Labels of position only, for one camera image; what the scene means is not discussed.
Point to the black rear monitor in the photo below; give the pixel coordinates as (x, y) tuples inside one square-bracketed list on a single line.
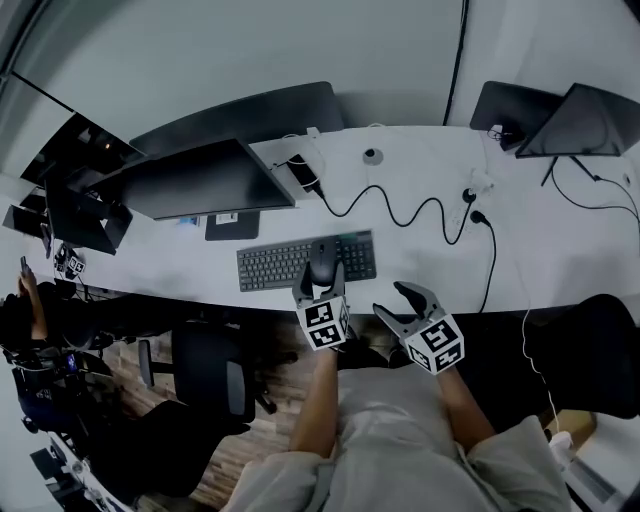
[(250, 115)]

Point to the person's right forearm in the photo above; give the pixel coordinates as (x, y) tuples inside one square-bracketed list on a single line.
[(462, 410)]

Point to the large black monitor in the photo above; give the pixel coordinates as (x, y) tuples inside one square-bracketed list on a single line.
[(200, 180)]

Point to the small black box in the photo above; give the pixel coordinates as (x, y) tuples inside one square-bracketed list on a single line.
[(511, 141)]

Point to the black keyboard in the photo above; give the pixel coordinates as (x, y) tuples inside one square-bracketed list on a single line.
[(270, 265)]

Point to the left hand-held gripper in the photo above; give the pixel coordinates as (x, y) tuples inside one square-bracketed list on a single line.
[(322, 325)]

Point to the small blue box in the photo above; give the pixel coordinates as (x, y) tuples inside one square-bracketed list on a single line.
[(188, 221)]

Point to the white card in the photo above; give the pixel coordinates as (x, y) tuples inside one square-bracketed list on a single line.
[(226, 217)]

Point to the grey roller blind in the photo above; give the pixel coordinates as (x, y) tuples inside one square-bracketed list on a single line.
[(225, 60)]

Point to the person's light grey shirt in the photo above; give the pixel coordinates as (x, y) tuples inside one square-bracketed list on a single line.
[(395, 450)]

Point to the small glowing screen device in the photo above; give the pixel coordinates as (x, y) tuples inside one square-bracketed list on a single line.
[(71, 361)]

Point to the brown cardboard box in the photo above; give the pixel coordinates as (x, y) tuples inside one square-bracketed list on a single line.
[(575, 425)]

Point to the grey round desk grommet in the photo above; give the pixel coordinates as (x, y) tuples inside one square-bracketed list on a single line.
[(373, 156)]

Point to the white power strip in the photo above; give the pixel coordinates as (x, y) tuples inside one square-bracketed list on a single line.
[(482, 179)]

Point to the black monitor on heavy stand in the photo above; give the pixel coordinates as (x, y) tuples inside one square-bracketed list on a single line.
[(80, 220)]

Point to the person's left forearm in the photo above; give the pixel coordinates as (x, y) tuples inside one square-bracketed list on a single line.
[(315, 405)]

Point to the black office chair grey armrests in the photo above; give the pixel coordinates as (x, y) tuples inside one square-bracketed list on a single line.
[(205, 365)]

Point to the black mouse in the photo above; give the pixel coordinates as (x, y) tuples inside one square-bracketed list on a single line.
[(324, 260)]

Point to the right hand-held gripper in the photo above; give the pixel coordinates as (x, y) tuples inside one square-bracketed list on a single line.
[(435, 345)]

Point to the idle hand-held gripper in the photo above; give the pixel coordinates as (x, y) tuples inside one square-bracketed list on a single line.
[(72, 262)]

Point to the white plastic device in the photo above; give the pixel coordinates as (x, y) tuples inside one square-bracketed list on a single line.
[(560, 445)]

